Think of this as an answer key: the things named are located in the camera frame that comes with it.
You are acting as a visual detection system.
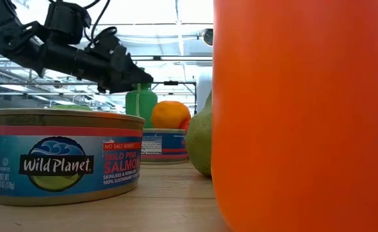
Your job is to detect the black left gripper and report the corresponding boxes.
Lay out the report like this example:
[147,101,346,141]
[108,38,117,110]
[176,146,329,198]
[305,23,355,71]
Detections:
[74,44,154,95]

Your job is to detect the green plastic bottle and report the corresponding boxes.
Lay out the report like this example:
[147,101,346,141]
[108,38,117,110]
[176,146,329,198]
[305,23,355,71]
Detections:
[125,82,159,129]

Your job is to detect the orange fruit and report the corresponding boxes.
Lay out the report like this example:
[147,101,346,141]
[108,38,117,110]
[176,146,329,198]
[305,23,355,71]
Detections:
[150,101,192,130]

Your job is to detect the red tomato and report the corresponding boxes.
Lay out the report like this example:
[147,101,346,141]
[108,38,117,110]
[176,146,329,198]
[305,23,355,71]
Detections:
[179,118,192,133]

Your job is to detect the blue labelled tin can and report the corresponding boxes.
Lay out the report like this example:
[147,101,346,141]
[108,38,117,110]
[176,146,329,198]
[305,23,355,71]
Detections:
[140,128,190,165]

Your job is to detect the green pear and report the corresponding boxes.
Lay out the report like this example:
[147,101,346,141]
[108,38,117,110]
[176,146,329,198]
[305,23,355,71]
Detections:
[184,90,213,177]

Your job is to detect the white round lid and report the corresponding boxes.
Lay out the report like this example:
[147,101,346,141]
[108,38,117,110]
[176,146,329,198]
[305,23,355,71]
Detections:
[0,108,146,207]

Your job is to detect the orange plastic bottle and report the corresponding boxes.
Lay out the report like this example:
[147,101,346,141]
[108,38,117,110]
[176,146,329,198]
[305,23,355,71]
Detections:
[210,0,378,232]

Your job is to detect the black round ceiling fixture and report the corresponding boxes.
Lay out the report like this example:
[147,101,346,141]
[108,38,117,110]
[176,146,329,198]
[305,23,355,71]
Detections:
[201,28,214,47]

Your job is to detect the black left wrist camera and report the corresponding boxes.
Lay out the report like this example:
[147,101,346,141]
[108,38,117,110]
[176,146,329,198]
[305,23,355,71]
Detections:
[88,27,128,58]

